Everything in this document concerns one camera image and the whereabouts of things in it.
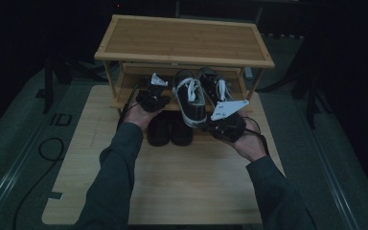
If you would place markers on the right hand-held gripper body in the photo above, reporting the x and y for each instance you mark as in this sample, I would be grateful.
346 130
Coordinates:
228 127

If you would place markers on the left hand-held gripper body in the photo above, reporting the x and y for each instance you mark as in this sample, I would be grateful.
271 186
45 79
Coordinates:
150 96

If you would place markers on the black white canvas sneaker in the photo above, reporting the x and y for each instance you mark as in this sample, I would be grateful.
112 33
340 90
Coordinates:
193 108
211 83

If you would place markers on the black leather shoe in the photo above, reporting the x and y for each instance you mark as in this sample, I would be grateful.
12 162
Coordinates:
182 135
159 134

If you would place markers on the wooden three-tier shoe rack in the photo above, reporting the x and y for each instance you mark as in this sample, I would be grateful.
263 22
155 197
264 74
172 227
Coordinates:
185 40

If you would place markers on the person's left hand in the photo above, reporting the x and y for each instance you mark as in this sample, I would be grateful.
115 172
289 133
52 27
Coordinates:
140 118

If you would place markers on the person's right hand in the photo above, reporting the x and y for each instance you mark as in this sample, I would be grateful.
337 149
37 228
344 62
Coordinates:
252 143

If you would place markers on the small grey object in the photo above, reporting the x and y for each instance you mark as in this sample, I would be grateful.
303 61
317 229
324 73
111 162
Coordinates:
249 74

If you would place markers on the black metal stand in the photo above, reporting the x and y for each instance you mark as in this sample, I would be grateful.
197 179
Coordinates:
48 86
312 102

